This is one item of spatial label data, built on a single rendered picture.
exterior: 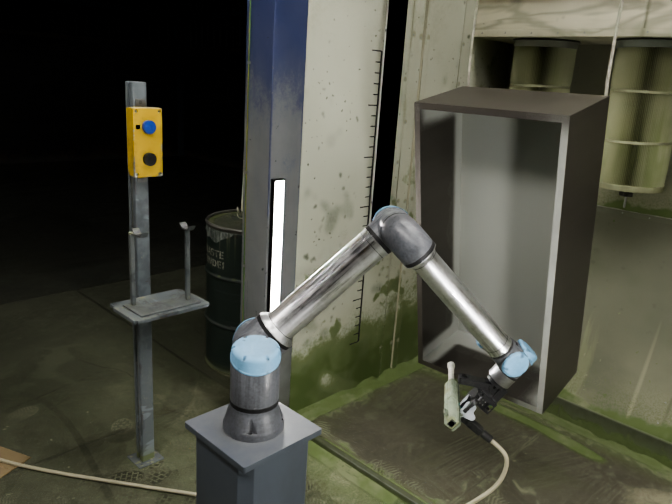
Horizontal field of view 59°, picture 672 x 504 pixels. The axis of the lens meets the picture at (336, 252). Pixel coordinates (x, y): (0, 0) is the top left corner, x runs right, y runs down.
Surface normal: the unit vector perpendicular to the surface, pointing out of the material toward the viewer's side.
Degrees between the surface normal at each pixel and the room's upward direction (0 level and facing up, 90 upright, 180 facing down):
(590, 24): 90
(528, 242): 102
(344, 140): 90
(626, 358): 57
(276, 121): 90
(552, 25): 90
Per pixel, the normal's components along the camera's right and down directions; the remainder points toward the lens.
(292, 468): 0.71, 0.24
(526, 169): -0.66, 0.36
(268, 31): -0.69, 0.15
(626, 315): -0.55, -0.40
